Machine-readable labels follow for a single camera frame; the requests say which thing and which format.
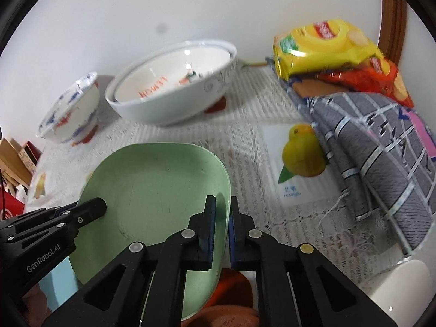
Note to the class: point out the large white bowl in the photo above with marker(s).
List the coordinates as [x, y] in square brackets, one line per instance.
[177, 109]

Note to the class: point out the mango print tablecloth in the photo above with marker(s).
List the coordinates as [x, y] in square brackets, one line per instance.
[245, 136]

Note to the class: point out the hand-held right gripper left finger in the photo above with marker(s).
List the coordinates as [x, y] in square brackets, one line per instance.
[211, 226]

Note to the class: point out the blue patterned white bowl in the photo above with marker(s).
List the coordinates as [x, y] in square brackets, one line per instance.
[68, 119]

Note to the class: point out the grey plaid cloth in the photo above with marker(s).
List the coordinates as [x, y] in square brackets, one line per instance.
[374, 136]

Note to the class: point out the plain white bowl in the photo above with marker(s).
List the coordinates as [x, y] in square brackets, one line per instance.
[402, 289]

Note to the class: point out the brown snack packet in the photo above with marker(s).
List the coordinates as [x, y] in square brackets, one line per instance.
[313, 88]

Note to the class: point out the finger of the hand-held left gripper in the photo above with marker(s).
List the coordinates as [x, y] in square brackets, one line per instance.
[90, 209]

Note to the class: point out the green square plate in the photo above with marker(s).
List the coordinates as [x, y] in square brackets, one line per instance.
[153, 184]

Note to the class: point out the yellow chip bag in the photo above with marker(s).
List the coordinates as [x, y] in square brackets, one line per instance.
[323, 51]

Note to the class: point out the brown clay bowl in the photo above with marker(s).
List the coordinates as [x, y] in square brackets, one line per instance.
[221, 318]

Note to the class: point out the tan cardboard box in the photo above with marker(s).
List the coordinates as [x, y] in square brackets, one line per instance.
[13, 163]

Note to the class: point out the red chip bag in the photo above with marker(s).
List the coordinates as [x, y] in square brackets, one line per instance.
[374, 78]

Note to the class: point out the red box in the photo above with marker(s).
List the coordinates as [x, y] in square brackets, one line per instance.
[31, 151]

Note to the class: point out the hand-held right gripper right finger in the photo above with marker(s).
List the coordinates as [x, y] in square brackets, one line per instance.
[234, 242]

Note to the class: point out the brown wooden door frame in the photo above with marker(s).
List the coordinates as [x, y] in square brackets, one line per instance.
[391, 24]

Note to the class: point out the white bowl with orange print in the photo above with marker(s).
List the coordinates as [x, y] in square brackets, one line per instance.
[163, 71]

